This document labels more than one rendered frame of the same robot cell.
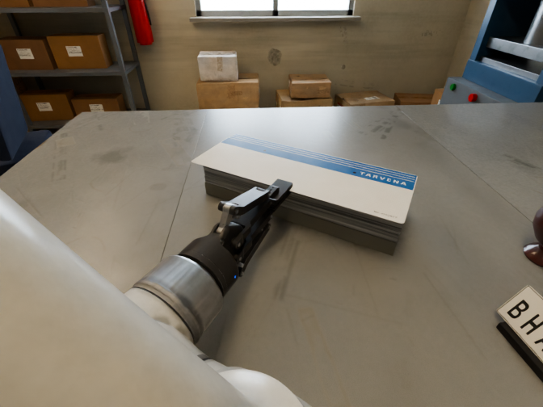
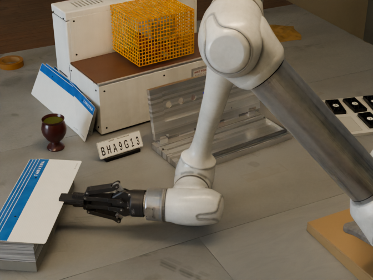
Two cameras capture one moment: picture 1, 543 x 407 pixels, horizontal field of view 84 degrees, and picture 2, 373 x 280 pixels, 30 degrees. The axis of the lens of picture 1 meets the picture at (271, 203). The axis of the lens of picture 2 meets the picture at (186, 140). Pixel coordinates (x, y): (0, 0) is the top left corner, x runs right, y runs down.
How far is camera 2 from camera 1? 1.92 m
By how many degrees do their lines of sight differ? 89
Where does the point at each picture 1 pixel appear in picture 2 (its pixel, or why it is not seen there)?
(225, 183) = (41, 245)
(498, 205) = (10, 154)
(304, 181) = (53, 192)
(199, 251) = (140, 191)
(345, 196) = (64, 177)
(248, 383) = (185, 154)
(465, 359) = (125, 169)
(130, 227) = not seen: outside the picture
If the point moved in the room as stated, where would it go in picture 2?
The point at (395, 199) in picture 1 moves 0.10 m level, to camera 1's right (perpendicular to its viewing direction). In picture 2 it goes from (60, 163) to (53, 148)
